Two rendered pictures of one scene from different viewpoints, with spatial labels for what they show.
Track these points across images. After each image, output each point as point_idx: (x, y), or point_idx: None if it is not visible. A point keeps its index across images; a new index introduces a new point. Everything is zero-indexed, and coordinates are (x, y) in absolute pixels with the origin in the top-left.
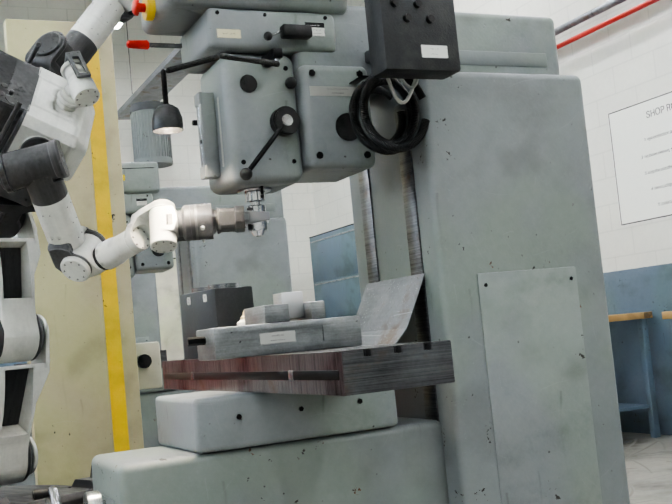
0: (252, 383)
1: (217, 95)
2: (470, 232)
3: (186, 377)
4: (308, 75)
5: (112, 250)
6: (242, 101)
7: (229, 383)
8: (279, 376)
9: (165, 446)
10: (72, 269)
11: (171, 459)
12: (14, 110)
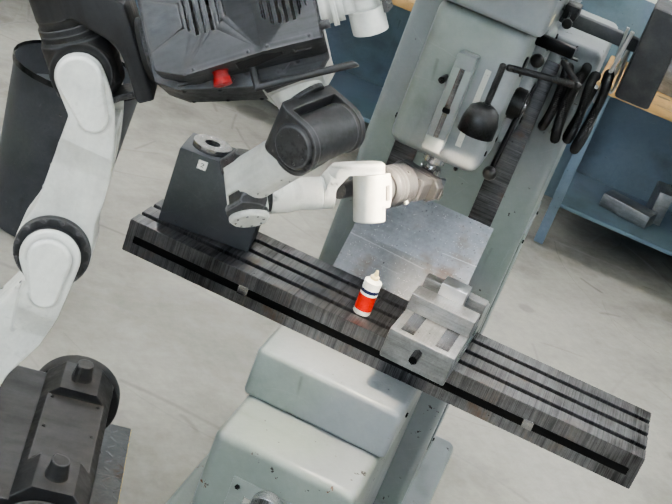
0: (425, 384)
1: (489, 67)
2: (539, 198)
3: (220, 281)
4: (545, 50)
5: (300, 204)
6: (513, 87)
7: (359, 353)
8: (500, 412)
9: (265, 403)
10: (249, 220)
11: (368, 471)
12: (342, 69)
